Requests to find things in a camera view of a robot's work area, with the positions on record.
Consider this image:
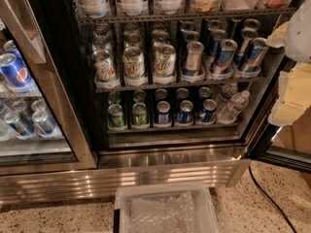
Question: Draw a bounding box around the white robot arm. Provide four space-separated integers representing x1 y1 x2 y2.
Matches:
266 0 311 126

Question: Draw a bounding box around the open right fridge door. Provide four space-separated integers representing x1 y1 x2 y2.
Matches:
246 57 311 173

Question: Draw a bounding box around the rear water bottle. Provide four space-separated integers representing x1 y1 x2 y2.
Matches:
217 83 238 108

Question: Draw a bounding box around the water bottle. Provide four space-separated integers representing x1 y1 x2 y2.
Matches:
217 83 238 108
218 90 250 124

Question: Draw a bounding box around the front water bottle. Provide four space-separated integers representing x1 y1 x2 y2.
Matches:
218 90 250 124

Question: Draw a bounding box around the stainless steel fridge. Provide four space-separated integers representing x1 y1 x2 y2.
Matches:
0 0 311 206

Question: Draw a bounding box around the left glass fridge door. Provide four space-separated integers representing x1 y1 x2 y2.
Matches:
0 0 96 176

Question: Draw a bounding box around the red bull can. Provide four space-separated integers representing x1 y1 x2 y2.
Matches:
183 41 204 77
240 37 266 73
212 39 237 75

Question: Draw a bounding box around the front pepsi can right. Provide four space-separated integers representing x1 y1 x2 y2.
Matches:
198 99 217 122

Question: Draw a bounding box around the front pepsi can middle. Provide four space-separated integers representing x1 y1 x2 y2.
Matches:
177 100 193 124

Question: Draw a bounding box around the front right 7up can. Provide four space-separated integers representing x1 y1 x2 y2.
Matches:
155 44 176 77

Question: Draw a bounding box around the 7up can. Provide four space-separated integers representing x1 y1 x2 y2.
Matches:
92 50 117 83
155 44 176 77
122 47 146 80

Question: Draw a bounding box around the front pepsi can left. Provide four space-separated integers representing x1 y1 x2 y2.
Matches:
155 101 170 124

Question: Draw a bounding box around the front green can right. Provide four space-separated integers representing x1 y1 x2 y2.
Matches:
132 102 148 126

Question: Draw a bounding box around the green can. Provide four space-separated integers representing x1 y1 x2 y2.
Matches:
132 102 148 126
108 104 124 128

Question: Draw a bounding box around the front middle 7up can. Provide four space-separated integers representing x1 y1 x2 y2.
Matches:
122 47 146 80

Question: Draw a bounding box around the clear plastic bin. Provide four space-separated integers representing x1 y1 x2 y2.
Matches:
113 182 219 233

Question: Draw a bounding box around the bubble wrap sheet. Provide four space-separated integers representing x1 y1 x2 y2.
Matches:
129 191 197 233

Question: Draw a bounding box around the front green can left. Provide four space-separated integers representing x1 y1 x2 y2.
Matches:
108 104 124 128

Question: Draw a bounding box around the front left 7up can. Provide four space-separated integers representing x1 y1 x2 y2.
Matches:
92 50 117 83

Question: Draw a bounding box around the silver can behind glass right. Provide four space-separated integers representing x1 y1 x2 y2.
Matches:
32 110 57 136

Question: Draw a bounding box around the silver can behind glass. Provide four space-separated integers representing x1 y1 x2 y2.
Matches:
32 110 57 136
4 112 34 136

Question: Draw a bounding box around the silver can behind glass left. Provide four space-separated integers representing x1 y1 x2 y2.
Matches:
4 112 34 136

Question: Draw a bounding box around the large pepsi can behind glass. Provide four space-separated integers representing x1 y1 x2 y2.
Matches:
0 53 32 87

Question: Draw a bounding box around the black power cable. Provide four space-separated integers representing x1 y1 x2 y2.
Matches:
248 166 298 233

